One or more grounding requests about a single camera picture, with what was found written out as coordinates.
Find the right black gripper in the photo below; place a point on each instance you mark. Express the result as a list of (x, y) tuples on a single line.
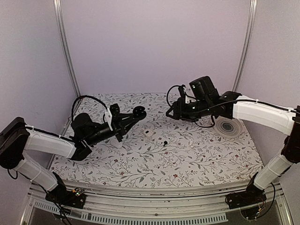
[(178, 111)]

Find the right aluminium frame post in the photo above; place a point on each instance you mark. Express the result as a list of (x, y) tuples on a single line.
[(246, 44)]

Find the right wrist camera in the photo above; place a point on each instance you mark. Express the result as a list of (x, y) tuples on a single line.
[(186, 94)]

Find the closed white charging case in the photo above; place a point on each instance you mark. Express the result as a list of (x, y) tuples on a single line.
[(116, 143)]

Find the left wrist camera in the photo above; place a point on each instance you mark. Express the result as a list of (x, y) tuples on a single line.
[(112, 113)]

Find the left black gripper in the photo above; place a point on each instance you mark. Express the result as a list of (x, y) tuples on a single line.
[(117, 129)]

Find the open white charging case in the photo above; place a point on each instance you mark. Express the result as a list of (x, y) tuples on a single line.
[(147, 133)]

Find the striped ceramic saucer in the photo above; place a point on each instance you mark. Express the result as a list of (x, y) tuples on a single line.
[(228, 128)]

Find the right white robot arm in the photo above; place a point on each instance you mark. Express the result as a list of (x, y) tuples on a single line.
[(233, 105)]

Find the left aluminium frame post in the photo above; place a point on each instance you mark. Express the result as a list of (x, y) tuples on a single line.
[(65, 47)]

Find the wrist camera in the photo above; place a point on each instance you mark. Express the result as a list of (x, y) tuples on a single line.
[(186, 94), (112, 113)]

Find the aluminium frame post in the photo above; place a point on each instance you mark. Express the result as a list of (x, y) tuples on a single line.
[(246, 44), (65, 47)]

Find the black earbud charging case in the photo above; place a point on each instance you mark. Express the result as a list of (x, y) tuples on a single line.
[(139, 112)]

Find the floral patterned table mat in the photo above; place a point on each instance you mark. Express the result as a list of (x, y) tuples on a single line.
[(203, 156)]

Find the front aluminium rail base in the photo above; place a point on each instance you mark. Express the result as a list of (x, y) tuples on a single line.
[(205, 205)]

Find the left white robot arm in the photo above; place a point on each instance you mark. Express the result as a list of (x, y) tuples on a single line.
[(18, 137)]

